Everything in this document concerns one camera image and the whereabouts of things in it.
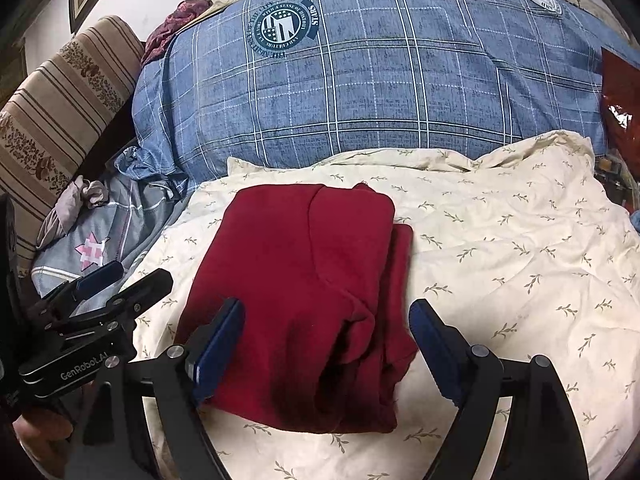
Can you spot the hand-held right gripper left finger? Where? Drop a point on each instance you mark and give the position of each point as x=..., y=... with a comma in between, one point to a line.
x=220, y=350

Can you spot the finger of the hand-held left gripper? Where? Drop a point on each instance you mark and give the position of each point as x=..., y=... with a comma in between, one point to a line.
x=150, y=285
x=100, y=272

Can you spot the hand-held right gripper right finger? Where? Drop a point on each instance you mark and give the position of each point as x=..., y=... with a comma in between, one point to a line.
x=435, y=355

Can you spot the dark red garment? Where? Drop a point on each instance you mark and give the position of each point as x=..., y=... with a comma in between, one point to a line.
x=300, y=260

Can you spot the person's left hand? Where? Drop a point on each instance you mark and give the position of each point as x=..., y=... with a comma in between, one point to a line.
x=42, y=430

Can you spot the grey striped bedsheet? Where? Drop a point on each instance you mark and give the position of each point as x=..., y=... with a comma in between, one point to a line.
x=115, y=225

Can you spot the pinkish grey cloth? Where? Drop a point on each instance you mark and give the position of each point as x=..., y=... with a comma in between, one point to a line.
x=65, y=210

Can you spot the cream leaf-print blanket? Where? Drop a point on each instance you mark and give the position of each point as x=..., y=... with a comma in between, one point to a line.
x=500, y=260

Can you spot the striped floral sofa cushion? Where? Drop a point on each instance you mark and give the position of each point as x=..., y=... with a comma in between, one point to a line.
x=60, y=110

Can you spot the blue cloth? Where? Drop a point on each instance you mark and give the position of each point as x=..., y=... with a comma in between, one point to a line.
x=635, y=220

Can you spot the multicoloured patterned cloth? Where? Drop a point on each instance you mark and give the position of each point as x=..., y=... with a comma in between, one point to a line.
x=612, y=175

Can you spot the maroon patterned cloth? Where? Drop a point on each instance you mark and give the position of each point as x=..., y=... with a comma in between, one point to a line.
x=172, y=22

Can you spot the blue plaid pillow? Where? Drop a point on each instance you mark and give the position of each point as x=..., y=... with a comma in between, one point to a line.
x=375, y=85

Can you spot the red plastic bag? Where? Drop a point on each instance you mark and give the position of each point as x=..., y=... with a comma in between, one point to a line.
x=622, y=90

